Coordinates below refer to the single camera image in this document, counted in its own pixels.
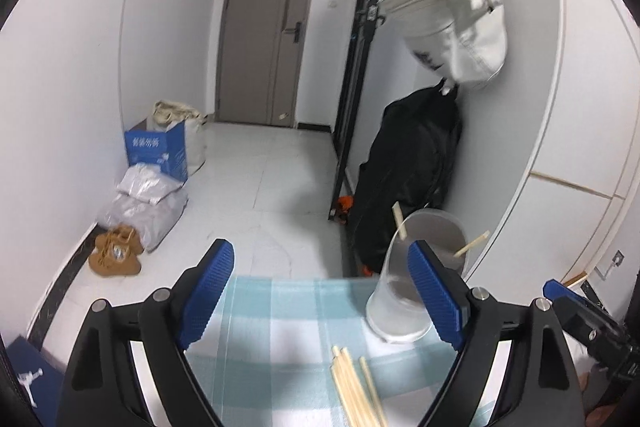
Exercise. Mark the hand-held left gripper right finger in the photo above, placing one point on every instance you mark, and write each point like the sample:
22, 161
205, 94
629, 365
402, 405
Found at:
435, 292

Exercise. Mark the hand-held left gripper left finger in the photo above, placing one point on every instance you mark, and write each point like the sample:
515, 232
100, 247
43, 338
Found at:
210, 287

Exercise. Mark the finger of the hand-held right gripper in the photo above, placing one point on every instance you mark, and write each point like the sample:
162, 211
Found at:
557, 291

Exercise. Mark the clear plastic utensil cup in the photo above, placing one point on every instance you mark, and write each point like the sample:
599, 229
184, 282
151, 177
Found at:
400, 312

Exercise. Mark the teal checked tablecloth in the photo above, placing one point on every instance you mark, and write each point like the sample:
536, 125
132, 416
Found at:
280, 332

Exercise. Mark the large grey plastic bag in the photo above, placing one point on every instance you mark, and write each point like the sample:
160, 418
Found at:
145, 222

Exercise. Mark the small grey plastic bag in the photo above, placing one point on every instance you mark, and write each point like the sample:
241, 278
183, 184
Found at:
147, 182

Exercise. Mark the orange object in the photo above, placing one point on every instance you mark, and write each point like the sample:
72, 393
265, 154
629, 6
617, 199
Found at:
344, 208

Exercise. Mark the black backpack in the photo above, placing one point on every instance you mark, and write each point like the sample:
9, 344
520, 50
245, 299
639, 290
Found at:
405, 157

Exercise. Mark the blue cardboard box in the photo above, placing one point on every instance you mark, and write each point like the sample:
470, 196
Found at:
157, 152

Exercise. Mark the beige canvas tote bag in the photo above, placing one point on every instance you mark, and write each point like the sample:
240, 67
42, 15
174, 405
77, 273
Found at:
195, 142

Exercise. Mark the white cabinet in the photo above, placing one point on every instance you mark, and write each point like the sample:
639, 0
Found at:
575, 132

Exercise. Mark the blue shoe box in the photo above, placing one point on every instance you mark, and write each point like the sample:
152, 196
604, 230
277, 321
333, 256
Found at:
30, 377

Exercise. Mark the grey-brown door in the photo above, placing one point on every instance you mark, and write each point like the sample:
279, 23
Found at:
260, 57

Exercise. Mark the black tripod stand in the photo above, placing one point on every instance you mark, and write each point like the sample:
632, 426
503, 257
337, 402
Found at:
360, 57

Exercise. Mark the wall socket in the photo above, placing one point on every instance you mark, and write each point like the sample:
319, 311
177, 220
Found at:
612, 263

